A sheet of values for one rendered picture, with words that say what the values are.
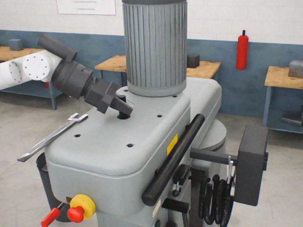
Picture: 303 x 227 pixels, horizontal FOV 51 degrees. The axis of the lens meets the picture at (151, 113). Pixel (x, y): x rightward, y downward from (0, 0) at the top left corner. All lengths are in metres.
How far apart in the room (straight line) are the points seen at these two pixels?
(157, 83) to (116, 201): 0.41
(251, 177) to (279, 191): 2.73
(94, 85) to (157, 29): 0.25
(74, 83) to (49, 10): 5.59
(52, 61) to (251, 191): 0.74
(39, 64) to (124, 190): 0.36
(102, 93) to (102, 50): 5.09
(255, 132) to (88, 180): 0.65
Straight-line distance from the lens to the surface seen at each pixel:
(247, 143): 1.10
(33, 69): 0.83
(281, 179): 4.02
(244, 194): 1.15
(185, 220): 0.99
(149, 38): 0.95
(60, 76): 0.84
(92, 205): 0.77
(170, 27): 0.96
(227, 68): 5.18
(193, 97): 1.35
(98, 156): 0.72
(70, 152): 0.75
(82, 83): 0.83
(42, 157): 3.35
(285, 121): 4.78
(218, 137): 1.47
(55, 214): 0.88
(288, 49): 5.02
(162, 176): 0.78
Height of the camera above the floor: 2.26
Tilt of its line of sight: 25 degrees down
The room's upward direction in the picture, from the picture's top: 2 degrees counter-clockwise
